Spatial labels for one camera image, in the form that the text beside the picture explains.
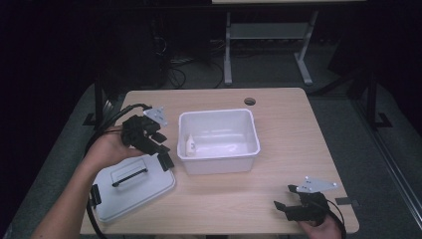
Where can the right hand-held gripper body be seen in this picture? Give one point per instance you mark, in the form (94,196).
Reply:
(310,207)

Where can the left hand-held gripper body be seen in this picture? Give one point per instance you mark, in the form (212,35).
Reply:
(139,132)

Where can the small white dropper bottle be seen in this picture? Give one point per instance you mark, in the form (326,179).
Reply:
(190,146)

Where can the white box lid black latches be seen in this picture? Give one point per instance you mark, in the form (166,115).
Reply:
(132,189)

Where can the white plastic storage box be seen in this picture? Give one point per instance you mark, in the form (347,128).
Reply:
(219,162)

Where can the person's right hand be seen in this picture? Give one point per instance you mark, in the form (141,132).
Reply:
(325,230)

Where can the person's left hand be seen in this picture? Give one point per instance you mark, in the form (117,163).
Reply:
(106,149)

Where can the grey tape strip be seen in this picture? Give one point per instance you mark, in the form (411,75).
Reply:
(343,201)

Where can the black metal stand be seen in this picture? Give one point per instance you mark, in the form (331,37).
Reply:
(372,99)
(98,96)

